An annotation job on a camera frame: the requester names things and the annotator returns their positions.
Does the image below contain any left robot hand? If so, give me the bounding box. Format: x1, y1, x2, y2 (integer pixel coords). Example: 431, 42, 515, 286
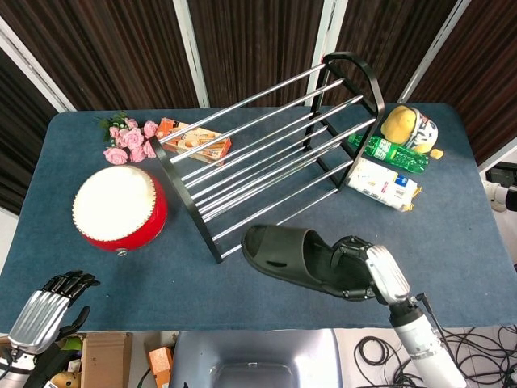
7, 270, 101, 356

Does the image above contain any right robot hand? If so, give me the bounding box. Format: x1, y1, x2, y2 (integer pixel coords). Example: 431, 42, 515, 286
330, 235, 411, 306

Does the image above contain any black slipper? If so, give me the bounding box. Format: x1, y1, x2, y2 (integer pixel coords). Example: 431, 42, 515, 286
241, 225, 375, 297

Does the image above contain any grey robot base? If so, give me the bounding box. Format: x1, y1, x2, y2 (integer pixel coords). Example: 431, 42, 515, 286
168, 329, 343, 388

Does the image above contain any black and chrome shoe rack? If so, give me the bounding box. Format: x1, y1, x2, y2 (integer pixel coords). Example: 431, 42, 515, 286
148, 53, 385, 264

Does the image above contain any brown cardboard box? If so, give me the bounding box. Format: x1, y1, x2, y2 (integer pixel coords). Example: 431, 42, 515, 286
79, 331, 133, 388

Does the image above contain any white snack package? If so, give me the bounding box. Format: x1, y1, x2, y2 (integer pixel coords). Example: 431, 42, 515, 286
346, 158, 422, 213

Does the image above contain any green plastic bottle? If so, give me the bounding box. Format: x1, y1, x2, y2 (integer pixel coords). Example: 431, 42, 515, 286
347, 133, 430, 175

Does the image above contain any blue table cloth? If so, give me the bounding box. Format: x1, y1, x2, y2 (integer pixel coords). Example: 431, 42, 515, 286
0, 103, 517, 333

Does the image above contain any small orange box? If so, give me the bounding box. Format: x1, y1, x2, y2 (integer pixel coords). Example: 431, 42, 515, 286
147, 345, 174, 388

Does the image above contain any red drum with white skin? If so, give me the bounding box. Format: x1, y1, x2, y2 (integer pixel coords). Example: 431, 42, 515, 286
71, 165, 169, 257

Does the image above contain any yellow plush toy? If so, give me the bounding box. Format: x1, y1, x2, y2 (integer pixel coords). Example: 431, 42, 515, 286
380, 104, 440, 154

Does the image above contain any pink artificial rose bouquet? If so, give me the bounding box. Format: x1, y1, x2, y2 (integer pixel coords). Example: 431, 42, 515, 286
95, 111, 159, 166

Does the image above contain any orange biscuit box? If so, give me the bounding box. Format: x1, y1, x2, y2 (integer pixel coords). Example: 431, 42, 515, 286
155, 117, 233, 167

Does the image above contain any black cables bundle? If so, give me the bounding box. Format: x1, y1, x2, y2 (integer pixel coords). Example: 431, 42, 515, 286
353, 323, 517, 388

